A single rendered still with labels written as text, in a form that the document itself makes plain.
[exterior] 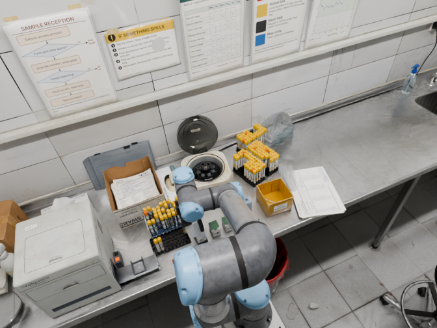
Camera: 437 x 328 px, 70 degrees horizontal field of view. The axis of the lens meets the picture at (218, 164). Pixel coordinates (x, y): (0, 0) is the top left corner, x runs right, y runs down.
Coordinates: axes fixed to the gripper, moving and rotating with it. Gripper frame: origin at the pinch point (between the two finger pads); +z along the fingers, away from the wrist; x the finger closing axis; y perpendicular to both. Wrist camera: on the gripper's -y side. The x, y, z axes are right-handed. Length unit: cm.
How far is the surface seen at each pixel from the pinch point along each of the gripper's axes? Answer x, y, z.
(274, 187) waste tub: -8.7, -43.9, 7.7
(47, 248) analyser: -4, 54, -18
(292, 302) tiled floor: 18, -48, 99
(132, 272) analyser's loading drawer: 4.9, 31.4, 4.7
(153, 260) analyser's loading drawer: 1.8, 22.6, 7.9
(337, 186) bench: 3, -75, 12
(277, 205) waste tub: 3.5, -37.8, 4.7
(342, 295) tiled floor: 29, -80, 99
